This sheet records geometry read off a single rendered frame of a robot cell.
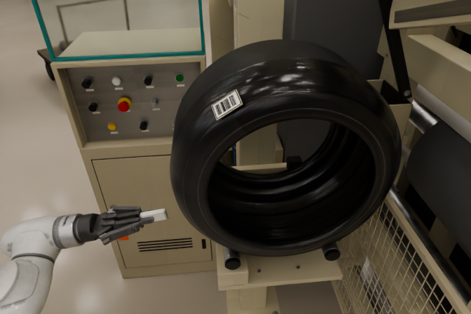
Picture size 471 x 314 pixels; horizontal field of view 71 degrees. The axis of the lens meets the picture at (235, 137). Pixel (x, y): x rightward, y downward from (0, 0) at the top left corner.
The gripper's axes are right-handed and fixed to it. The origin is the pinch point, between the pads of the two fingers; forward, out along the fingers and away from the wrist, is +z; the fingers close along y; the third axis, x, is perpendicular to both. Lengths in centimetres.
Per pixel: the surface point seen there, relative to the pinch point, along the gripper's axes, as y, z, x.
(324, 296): 30, 56, 109
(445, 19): -2, 72, -41
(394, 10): 18, 72, -38
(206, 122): -9.1, 21.2, -31.9
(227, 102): -9.5, 26.1, -35.6
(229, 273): -10.4, 17.7, 16.7
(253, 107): -11.0, 30.9, -34.4
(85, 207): 111, -88, 89
